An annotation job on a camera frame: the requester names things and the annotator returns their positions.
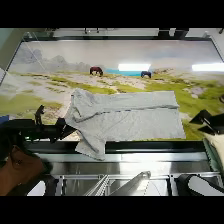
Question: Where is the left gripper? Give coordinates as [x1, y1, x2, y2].
[45, 117, 78, 144]

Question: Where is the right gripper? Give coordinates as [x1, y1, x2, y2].
[188, 109, 224, 136]

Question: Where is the grey shirt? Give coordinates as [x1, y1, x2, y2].
[63, 87, 187, 162]

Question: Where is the cream garment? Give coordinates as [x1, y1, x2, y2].
[202, 132, 224, 178]

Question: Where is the brown garment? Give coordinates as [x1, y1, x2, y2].
[0, 144, 48, 197]

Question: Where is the blue garment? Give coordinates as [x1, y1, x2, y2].
[0, 114, 10, 126]

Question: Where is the silver frame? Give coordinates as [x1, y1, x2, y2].
[23, 150, 224, 197]

